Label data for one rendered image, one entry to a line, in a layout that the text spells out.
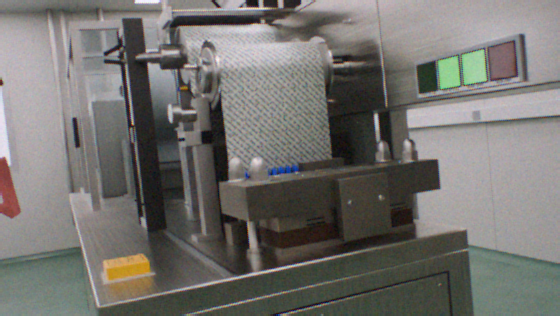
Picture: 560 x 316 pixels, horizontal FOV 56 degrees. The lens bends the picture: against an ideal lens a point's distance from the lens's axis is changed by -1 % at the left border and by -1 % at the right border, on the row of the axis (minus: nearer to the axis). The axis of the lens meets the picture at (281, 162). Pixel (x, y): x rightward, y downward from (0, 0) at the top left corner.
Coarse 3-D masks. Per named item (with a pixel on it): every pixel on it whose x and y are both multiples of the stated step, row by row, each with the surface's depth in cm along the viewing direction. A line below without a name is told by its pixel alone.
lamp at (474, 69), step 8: (464, 56) 87; (472, 56) 86; (480, 56) 84; (464, 64) 87; (472, 64) 86; (480, 64) 84; (464, 72) 88; (472, 72) 86; (480, 72) 84; (464, 80) 88; (472, 80) 86; (480, 80) 85
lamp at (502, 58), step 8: (488, 48) 82; (496, 48) 81; (504, 48) 79; (512, 48) 78; (496, 56) 81; (504, 56) 80; (512, 56) 78; (496, 64) 81; (504, 64) 80; (512, 64) 78; (496, 72) 81; (504, 72) 80; (512, 72) 79
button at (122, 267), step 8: (136, 256) 92; (144, 256) 92; (104, 264) 89; (112, 264) 87; (120, 264) 87; (128, 264) 87; (136, 264) 87; (144, 264) 87; (104, 272) 91; (112, 272) 85; (120, 272) 86; (128, 272) 86; (136, 272) 87; (144, 272) 87
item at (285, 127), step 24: (240, 96) 108; (264, 96) 110; (288, 96) 112; (312, 96) 114; (240, 120) 108; (264, 120) 110; (288, 120) 112; (312, 120) 114; (240, 144) 108; (264, 144) 110; (288, 144) 112; (312, 144) 114
